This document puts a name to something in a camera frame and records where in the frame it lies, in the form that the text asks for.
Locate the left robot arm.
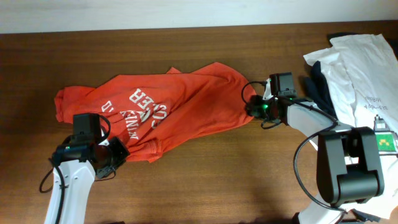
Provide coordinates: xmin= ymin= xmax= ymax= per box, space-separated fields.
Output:
xmin=44 ymin=113 xmax=130 ymax=223

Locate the navy blue garment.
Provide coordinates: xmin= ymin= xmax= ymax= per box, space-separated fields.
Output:
xmin=303 ymin=32 xmax=381 ymax=223

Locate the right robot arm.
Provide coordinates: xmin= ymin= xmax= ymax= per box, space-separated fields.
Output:
xmin=242 ymin=72 xmax=385 ymax=224

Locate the right black camera cable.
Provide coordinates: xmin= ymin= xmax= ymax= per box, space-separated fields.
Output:
xmin=241 ymin=80 xmax=348 ymax=223

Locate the black camera cable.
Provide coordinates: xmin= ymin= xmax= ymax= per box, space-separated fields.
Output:
xmin=241 ymin=80 xmax=348 ymax=223
xmin=39 ymin=114 xmax=118 ymax=224

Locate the red soccer t-shirt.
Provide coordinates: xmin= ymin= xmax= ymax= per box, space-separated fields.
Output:
xmin=54 ymin=62 xmax=256 ymax=162

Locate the white graphic t-shirt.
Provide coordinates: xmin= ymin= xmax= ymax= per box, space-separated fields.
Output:
xmin=303 ymin=33 xmax=398 ymax=220

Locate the left black camera cable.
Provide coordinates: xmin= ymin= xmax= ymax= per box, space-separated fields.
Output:
xmin=39 ymin=114 xmax=118 ymax=224

